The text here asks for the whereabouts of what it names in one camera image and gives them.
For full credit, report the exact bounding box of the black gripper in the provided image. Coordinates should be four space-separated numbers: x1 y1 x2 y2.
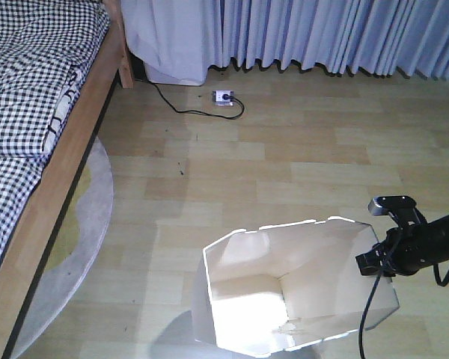
355 227 433 277

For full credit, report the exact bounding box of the black socket power cord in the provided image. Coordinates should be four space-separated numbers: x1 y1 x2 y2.
133 77 245 120

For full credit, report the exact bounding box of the black white checkered bedding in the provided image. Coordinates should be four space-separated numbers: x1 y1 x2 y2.
0 1 111 263

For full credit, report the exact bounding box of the grey pleated curtain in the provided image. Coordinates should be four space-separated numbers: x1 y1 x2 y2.
209 1 449 80

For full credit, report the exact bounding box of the wooden bed frame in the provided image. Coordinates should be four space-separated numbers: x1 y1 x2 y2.
0 1 134 358

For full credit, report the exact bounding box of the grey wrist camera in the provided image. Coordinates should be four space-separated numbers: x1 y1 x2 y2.
367 195 416 216

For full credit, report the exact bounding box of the white plastic trash bin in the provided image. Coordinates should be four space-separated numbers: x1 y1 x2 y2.
192 216 399 358

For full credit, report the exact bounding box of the grey round rug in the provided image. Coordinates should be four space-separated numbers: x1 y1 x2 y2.
11 138 114 358

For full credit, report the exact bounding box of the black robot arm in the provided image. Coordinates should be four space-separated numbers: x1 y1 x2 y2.
355 195 449 277

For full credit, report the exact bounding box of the white cloth covered object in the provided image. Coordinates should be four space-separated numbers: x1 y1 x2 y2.
121 0 217 86

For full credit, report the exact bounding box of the floor power socket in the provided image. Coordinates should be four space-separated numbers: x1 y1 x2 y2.
212 90 233 106

